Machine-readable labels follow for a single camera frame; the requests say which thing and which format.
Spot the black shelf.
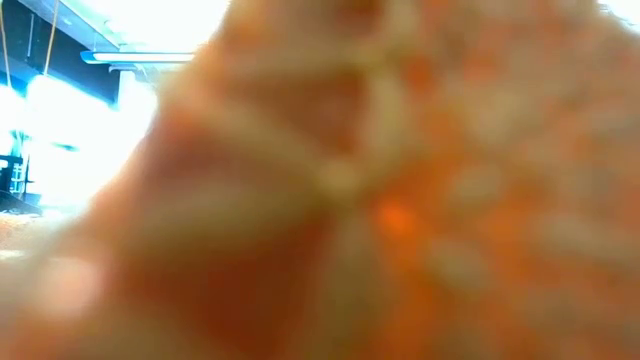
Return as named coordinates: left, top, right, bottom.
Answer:
left=0, top=153, right=42, bottom=214

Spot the long ceiling light fixture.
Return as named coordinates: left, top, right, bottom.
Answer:
left=79, top=49, right=196, bottom=66

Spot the yellow hanging cable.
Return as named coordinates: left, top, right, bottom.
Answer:
left=42, top=0, right=60, bottom=77

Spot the orange microfiber towel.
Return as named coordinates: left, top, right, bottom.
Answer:
left=0, top=0, right=640, bottom=360

